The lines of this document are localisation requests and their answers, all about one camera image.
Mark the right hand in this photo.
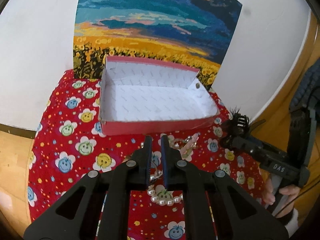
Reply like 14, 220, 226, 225
262, 177, 300, 211

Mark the red smiley flower cloth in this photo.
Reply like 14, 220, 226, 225
27, 70, 264, 239

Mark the white fluffy sleeve cuff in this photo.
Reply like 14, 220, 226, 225
283, 208, 299, 237

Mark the pink flower hair clip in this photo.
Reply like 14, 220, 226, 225
180, 133, 199, 161

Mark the black hair claw clip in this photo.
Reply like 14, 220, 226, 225
220, 108, 266, 148

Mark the pink cardboard box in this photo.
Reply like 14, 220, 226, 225
99, 56, 219, 135

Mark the white pearl bracelet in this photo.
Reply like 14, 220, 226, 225
146, 173, 184, 207

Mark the sunflower field painting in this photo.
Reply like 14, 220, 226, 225
73, 0, 242, 88

